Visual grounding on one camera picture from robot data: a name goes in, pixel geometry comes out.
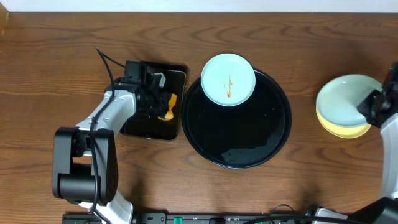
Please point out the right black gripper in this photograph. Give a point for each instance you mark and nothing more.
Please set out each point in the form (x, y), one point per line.
(365, 107)

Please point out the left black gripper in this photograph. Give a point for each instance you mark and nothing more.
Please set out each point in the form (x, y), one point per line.
(160, 104)

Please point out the green and yellow sponge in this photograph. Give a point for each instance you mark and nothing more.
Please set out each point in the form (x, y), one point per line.
(172, 99)

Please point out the light blue plate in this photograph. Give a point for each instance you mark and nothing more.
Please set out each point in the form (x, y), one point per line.
(337, 101)
(228, 79)

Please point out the yellow plate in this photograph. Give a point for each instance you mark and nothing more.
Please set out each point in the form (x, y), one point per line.
(343, 132)

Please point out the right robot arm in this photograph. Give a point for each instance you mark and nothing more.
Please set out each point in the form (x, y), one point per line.
(384, 210)

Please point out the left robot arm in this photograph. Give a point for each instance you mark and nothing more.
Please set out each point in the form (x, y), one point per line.
(85, 165)

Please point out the black rectangular water tray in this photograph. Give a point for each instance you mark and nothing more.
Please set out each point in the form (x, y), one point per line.
(153, 128)

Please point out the black round tray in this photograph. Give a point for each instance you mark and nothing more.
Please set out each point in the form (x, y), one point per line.
(242, 136)

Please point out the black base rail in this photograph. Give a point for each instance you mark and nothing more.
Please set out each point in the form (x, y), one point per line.
(162, 218)

